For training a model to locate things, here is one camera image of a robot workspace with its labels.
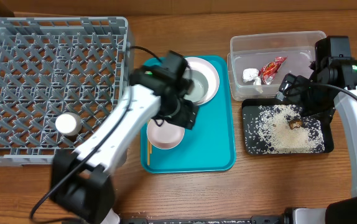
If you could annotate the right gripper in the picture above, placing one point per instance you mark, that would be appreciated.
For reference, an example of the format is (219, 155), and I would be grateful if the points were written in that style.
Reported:
(306, 104)

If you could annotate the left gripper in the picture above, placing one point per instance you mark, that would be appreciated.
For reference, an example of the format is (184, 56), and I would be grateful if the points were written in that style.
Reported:
(187, 117)

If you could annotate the brown food scrap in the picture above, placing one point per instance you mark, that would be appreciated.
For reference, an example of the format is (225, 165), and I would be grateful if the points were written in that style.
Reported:
(295, 123)

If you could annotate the grey bowl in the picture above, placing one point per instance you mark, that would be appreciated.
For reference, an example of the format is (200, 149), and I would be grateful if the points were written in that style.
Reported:
(198, 90)

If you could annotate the white rice heap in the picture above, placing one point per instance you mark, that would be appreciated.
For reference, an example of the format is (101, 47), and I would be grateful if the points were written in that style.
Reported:
(284, 137)

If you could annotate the red snack wrapper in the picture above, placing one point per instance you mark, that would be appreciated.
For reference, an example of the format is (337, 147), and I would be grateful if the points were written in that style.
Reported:
(268, 72)

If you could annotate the white tissue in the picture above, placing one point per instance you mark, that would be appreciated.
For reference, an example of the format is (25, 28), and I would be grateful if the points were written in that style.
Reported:
(250, 74)

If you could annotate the white cup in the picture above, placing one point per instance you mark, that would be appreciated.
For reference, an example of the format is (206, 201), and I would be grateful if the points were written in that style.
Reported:
(68, 124)

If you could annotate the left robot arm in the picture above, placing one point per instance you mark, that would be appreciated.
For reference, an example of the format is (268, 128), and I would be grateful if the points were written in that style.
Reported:
(81, 180)

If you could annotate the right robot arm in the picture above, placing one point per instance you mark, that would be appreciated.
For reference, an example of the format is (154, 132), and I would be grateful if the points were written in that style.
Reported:
(332, 86)

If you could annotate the grey dishwasher rack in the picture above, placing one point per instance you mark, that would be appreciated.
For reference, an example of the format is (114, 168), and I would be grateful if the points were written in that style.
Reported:
(55, 65)

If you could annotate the wooden chopstick left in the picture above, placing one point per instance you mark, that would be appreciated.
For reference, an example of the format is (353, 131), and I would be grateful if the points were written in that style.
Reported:
(148, 155)

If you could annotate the large white plate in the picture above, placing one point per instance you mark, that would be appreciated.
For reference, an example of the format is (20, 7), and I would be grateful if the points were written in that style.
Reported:
(206, 68)

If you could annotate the black tray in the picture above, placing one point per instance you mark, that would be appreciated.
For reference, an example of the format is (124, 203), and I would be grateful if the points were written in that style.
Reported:
(250, 146)

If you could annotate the teal plastic tray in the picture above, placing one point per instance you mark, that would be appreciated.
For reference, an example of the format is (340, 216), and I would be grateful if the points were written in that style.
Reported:
(210, 145)

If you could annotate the clear plastic bin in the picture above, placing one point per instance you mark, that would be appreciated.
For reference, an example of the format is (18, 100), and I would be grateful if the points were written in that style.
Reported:
(256, 51)

